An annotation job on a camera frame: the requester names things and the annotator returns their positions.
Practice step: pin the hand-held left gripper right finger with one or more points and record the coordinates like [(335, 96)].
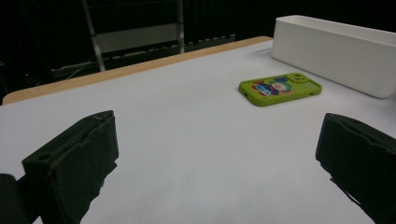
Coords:
[(361, 158)]

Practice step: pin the white rectangular storage box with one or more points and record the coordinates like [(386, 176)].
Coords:
[(327, 59)]

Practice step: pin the grey metal stand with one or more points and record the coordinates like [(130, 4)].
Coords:
[(137, 37)]

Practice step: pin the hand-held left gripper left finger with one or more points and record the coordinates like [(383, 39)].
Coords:
[(71, 161)]

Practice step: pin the long dark power strip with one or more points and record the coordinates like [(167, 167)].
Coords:
[(211, 40)]

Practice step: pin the light blue table mat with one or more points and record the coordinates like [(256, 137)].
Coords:
[(186, 124)]

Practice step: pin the green cartoon phone case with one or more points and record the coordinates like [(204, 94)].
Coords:
[(277, 91)]

